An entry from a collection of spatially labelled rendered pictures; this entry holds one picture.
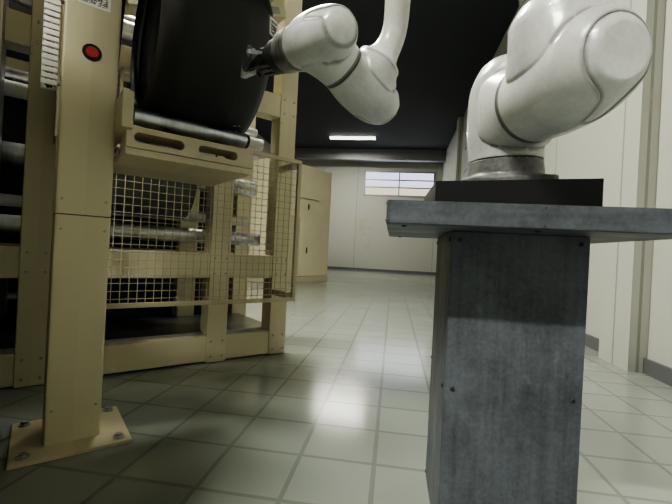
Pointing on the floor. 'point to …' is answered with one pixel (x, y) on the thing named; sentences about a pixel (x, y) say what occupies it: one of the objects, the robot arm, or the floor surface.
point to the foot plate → (109, 426)
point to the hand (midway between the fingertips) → (248, 70)
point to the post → (81, 223)
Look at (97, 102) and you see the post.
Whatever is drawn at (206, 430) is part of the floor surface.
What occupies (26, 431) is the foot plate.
